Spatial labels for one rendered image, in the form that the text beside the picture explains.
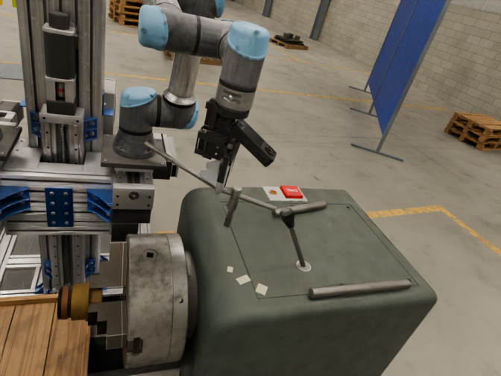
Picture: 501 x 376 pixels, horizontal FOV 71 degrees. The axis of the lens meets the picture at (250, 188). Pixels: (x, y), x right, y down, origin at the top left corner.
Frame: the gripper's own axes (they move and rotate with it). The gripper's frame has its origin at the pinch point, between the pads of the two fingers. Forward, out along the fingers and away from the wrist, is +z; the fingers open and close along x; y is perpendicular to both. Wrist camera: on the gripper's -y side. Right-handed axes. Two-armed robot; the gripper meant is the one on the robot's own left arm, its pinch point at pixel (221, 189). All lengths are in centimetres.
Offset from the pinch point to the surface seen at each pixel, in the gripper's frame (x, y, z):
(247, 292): 15.6, -13.3, 12.3
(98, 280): 16.0, 20.7, 25.5
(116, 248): 9.8, 19.8, 20.0
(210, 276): 12.9, -4.5, 14.5
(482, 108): -979, -469, 130
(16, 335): 22, 39, 50
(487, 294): -190, -214, 139
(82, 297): 20.8, 21.4, 26.7
